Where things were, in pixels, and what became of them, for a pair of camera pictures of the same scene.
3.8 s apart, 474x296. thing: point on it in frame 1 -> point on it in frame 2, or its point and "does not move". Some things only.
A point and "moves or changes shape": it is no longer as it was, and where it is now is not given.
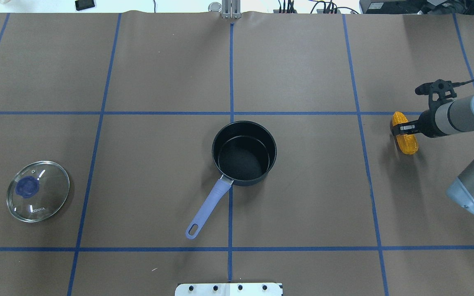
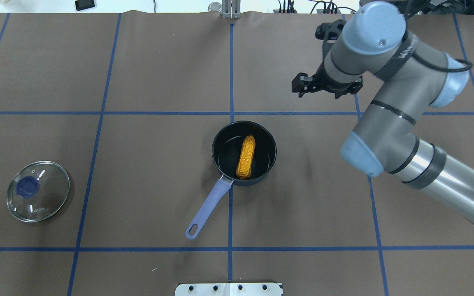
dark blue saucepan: x=244 y=153 does not move
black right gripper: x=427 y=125 -> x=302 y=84
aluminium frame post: x=231 y=9 does not move
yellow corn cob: x=408 y=143 moves or changes shape
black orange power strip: x=319 y=11 does not move
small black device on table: x=82 y=4 does not move
